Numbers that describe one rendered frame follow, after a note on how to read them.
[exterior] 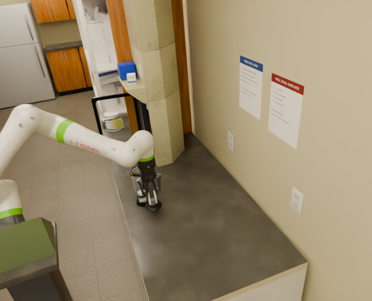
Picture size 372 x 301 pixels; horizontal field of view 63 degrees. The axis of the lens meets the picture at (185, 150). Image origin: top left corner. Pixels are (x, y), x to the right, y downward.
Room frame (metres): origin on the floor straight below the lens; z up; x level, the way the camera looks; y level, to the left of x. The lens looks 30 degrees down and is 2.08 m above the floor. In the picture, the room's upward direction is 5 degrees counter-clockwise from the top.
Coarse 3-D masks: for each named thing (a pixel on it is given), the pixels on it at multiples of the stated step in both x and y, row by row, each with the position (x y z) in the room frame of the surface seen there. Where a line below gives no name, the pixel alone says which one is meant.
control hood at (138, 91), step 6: (120, 78) 1.98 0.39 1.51; (138, 78) 1.95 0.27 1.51; (126, 84) 1.84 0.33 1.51; (138, 84) 1.82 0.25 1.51; (126, 90) 1.73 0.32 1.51; (132, 90) 1.73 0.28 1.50; (138, 90) 1.74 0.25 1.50; (144, 90) 1.75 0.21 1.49; (138, 96) 1.74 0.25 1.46; (144, 96) 1.75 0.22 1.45; (144, 102) 1.75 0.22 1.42
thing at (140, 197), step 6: (132, 168) 1.42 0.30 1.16; (138, 168) 1.44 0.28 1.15; (132, 174) 1.36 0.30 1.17; (138, 174) 1.35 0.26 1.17; (132, 180) 1.39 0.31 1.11; (138, 186) 1.36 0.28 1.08; (144, 186) 1.36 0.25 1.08; (138, 192) 1.36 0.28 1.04; (150, 192) 1.39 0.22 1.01; (138, 198) 1.36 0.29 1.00; (144, 198) 1.36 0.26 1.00; (150, 198) 1.38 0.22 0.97
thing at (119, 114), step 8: (128, 96) 2.03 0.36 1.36; (96, 104) 1.99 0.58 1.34; (104, 104) 2.00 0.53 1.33; (112, 104) 2.01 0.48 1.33; (120, 104) 2.02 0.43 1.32; (128, 104) 2.03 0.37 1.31; (104, 112) 2.00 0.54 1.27; (112, 112) 2.01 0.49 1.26; (120, 112) 2.02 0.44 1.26; (128, 112) 2.03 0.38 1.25; (104, 120) 2.00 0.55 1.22; (112, 120) 2.01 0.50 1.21; (120, 120) 2.02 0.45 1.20; (128, 120) 2.03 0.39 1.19; (136, 120) 2.04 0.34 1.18; (112, 128) 2.01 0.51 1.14; (120, 128) 2.02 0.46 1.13; (128, 128) 2.03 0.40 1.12; (136, 128) 2.04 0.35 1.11; (112, 136) 2.00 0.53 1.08; (120, 136) 2.01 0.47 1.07; (128, 136) 2.03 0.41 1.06
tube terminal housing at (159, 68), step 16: (144, 64) 1.76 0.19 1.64; (160, 64) 1.79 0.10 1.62; (176, 64) 1.96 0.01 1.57; (144, 80) 1.77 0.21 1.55; (160, 80) 1.78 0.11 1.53; (176, 80) 1.94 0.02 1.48; (160, 96) 1.78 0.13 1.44; (176, 96) 1.92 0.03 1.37; (160, 112) 1.78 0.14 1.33; (176, 112) 1.90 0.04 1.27; (144, 128) 2.04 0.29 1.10; (160, 128) 1.77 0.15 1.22; (176, 128) 1.88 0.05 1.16; (160, 144) 1.77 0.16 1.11; (176, 144) 1.86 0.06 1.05; (160, 160) 1.76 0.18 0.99
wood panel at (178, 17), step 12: (108, 0) 2.08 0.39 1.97; (120, 0) 2.11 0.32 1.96; (180, 0) 2.23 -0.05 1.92; (108, 12) 2.09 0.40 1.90; (120, 12) 2.10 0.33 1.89; (180, 12) 2.22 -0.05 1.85; (120, 24) 2.10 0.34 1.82; (180, 24) 2.22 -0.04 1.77; (120, 36) 2.09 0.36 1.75; (180, 36) 2.22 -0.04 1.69; (120, 48) 2.09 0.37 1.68; (180, 48) 2.22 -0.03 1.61; (120, 60) 2.09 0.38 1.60; (132, 60) 2.11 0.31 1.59; (180, 60) 2.21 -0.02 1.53; (180, 72) 2.21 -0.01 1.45; (180, 84) 2.21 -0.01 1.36; (180, 96) 2.21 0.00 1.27
